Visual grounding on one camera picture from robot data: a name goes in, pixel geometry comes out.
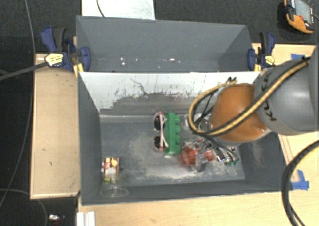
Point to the red-orange clear plastic thing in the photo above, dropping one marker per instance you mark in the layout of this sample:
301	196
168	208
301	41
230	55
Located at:
189	156

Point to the red and yellow printed box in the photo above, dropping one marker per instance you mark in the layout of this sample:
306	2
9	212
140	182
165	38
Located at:
110	166

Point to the pink sunglasses with dark lenses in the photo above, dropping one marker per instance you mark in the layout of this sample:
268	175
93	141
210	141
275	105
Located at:
159	143

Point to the pale grey metal gripper finger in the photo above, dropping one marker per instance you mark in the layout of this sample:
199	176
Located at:
201	163

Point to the pale wood flat board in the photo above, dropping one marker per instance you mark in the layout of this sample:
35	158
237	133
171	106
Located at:
54	130

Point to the grey metal bin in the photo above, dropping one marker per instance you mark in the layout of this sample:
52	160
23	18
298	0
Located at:
149	45

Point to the green toy building block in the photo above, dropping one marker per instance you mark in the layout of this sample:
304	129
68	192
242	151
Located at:
173	133

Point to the clear plastic cup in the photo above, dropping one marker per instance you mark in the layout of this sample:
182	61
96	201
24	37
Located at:
113	191

